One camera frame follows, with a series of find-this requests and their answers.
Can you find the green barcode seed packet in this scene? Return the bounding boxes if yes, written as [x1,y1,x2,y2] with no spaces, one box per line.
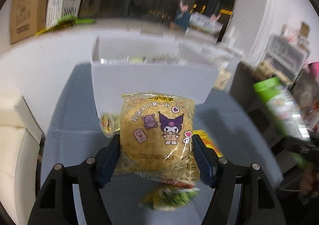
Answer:
[252,76,312,170]

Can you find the Kuromi rice cracker pack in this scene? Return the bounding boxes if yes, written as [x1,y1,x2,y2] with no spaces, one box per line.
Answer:
[116,92,200,182]

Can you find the person's right hand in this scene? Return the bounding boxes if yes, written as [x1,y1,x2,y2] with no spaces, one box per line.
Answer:
[299,165,318,198]

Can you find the yellow red-text snack bag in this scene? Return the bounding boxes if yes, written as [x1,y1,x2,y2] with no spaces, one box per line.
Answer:
[193,130,223,158]

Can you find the beige orange-edged snack packet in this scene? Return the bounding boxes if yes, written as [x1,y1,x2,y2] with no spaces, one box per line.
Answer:
[137,173,196,189]

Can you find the green pea snack packet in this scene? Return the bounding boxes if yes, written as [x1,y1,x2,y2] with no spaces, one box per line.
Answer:
[139,185,200,211]

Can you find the cream leather sofa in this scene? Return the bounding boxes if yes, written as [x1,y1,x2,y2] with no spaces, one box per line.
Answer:
[1,94,42,224]

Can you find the clear plastic drawer unit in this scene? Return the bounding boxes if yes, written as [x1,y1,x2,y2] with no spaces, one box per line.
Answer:
[263,35,309,82]

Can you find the white open storage box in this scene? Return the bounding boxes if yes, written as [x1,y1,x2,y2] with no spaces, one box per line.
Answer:
[91,34,219,115]

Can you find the printed tissue box on sill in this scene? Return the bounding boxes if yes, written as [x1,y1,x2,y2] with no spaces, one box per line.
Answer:
[173,10,223,36]

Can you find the green sachets on sill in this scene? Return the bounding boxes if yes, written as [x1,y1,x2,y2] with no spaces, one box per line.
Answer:
[34,18,95,36]

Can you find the brown cardboard box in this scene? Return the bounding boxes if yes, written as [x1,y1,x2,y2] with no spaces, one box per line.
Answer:
[10,0,48,44]

